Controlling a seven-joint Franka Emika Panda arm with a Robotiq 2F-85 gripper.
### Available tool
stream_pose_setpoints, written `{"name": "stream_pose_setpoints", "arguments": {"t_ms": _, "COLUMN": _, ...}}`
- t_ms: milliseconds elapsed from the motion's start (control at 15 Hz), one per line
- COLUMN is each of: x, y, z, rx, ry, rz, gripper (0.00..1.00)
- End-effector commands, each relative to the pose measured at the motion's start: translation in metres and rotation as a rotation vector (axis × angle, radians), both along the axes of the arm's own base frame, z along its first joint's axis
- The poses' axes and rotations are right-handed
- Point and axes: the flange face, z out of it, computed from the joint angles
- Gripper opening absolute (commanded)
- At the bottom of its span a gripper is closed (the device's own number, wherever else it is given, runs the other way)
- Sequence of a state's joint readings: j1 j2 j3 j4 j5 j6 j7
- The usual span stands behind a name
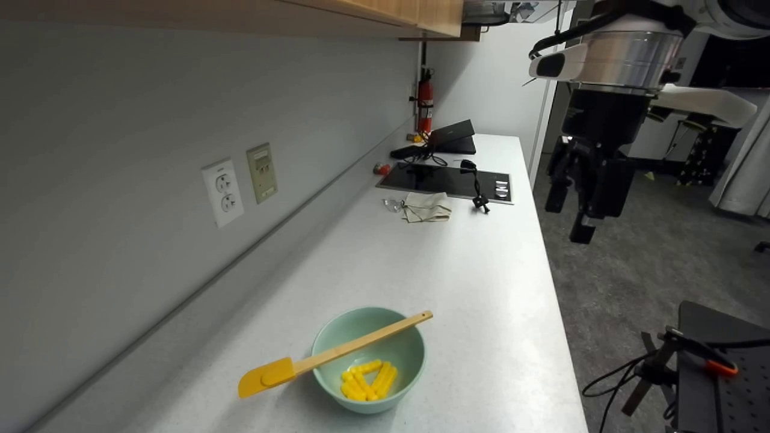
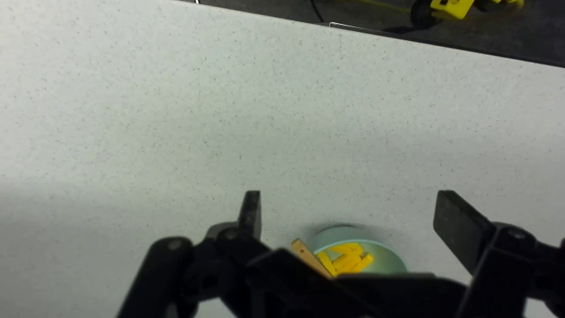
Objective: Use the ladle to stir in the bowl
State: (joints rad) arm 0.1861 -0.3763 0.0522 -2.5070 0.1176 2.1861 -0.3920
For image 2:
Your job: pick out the yellow food pieces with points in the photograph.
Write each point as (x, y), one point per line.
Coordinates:
(348, 258)

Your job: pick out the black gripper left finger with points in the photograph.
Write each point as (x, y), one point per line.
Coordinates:
(177, 275)

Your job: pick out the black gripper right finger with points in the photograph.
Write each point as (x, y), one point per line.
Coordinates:
(506, 265)

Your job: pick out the mint green bowl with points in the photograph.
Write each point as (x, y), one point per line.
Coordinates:
(385, 256)

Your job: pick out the yellow clamp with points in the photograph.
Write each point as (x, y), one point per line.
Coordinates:
(451, 7)

